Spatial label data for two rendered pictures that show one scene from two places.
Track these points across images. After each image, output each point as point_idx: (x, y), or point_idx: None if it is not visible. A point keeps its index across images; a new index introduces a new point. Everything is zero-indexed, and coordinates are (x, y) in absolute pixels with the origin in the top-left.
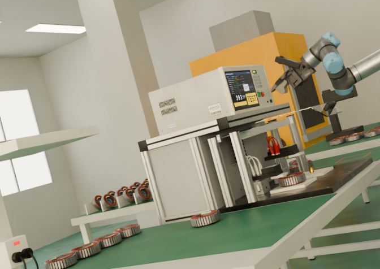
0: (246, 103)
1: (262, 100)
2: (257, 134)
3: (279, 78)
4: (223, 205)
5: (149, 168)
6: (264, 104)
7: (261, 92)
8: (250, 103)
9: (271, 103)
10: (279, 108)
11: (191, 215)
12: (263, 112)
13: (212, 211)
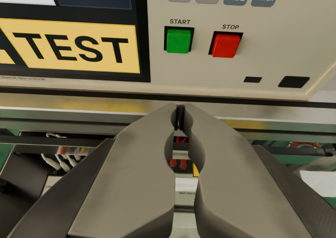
0: (4, 58)
1: (201, 68)
2: (20, 152)
3: (26, 219)
4: (35, 131)
5: None
6: (210, 83)
7: (216, 36)
8: (54, 65)
9: (286, 90)
10: (279, 129)
11: None
12: (104, 121)
13: None
